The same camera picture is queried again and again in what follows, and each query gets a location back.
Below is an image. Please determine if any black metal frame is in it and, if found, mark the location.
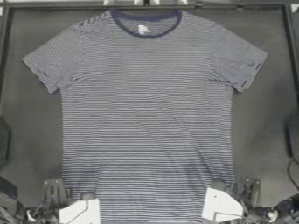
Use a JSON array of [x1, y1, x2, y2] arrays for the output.
[[0, 1, 299, 123]]

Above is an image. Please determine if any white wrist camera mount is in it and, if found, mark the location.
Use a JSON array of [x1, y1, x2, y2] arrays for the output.
[[201, 186, 246, 224], [58, 198, 102, 224]]

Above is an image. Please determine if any navy white striped t-shirt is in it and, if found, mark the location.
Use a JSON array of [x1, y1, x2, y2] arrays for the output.
[[22, 8, 269, 224]]

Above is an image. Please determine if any black loose cable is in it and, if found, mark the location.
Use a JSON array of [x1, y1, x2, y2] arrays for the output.
[[286, 158, 299, 191]]

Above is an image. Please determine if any black rounded side block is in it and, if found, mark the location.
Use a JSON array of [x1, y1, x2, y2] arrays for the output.
[[285, 115, 299, 158], [0, 115, 13, 169]]

